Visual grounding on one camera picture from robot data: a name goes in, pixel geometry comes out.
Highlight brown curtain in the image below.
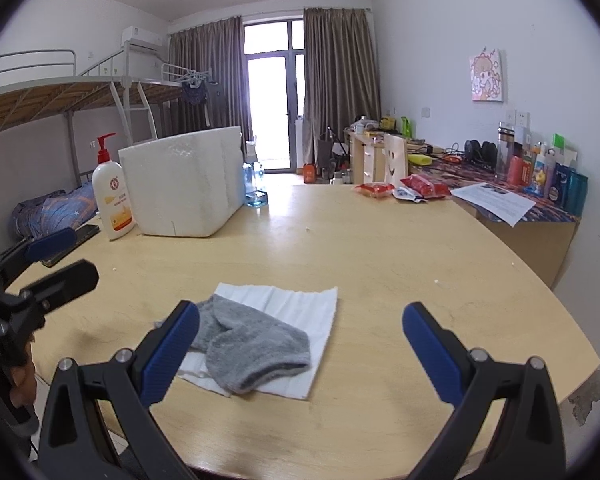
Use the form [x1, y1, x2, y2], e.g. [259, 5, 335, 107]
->
[167, 16, 244, 143]
[302, 6, 382, 176]

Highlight cartoon wall poster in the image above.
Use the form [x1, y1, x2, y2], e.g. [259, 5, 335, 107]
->
[469, 47, 504, 103]

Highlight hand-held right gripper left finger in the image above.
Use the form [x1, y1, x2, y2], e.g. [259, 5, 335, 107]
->
[37, 300, 201, 480]

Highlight white paper towel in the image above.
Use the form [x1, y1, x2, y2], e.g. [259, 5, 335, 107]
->
[155, 282, 339, 401]

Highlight blue orange quilt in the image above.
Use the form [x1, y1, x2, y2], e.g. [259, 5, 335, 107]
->
[11, 182, 101, 241]

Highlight dark blue lotion bottle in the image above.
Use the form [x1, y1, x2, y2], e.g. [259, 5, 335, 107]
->
[547, 162, 571, 206]

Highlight clear dark-lidded water bottle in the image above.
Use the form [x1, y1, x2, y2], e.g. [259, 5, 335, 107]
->
[496, 122, 517, 181]

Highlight clear blue snack packet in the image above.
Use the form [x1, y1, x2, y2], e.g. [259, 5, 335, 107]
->
[392, 186, 428, 204]

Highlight red snack packet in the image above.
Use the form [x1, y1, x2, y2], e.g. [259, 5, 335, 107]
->
[400, 175, 451, 198]
[354, 181, 396, 198]

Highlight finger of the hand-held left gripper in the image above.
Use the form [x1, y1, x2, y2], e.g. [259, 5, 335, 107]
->
[5, 259, 100, 328]
[0, 226, 78, 293]

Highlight black phone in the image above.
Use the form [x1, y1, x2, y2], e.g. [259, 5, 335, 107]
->
[42, 224, 101, 267]

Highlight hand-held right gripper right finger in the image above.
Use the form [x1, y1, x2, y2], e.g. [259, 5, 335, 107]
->
[402, 301, 566, 480]

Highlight printed paper sheet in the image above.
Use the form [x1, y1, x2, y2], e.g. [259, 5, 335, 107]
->
[450, 181, 537, 227]

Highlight clear blue water bottle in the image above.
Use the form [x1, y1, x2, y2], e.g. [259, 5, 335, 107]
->
[242, 160, 269, 208]

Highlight metal bed ladder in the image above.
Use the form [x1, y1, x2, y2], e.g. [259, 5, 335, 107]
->
[110, 80, 158, 143]

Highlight dark hanging clothes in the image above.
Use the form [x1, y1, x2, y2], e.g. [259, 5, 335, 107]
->
[181, 82, 208, 107]

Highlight person's left hand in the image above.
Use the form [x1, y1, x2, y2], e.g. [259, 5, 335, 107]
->
[7, 345, 40, 409]

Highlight wooden chair with smiley face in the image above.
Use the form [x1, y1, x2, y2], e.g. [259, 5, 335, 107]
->
[382, 132, 409, 188]

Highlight grey sock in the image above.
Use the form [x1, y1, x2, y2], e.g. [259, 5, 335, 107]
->
[190, 294, 312, 395]

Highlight wooden desk with drawers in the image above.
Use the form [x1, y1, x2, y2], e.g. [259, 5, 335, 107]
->
[343, 129, 431, 186]

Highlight patterned table cloth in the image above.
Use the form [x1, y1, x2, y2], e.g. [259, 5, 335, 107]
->
[425, 154, 581, 226]

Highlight glass balcony door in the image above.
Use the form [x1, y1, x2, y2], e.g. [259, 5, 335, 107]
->
[242, 19, 306, 173]

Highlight white pump lotion bottle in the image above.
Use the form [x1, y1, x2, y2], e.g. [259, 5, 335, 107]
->
[91, 132, 136, 241]

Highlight teal bottle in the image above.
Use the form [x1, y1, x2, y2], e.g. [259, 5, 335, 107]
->
[565, 170, 588, 213]

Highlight metal bunk bed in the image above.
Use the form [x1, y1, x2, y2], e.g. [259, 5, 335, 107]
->
[0, 49, 216, 201]

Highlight black headphones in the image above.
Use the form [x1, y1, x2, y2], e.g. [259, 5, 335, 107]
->
[464, 139, 498, 166]

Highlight white foam box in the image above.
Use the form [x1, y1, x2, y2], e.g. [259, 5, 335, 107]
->
[117, 126, 244, 238]

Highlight white air conditioner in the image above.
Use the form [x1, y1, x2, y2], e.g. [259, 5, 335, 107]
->
[121, 26, 163, 52]

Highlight yellow figure carton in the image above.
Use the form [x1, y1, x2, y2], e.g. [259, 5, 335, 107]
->
[525, 160, 551, 196]

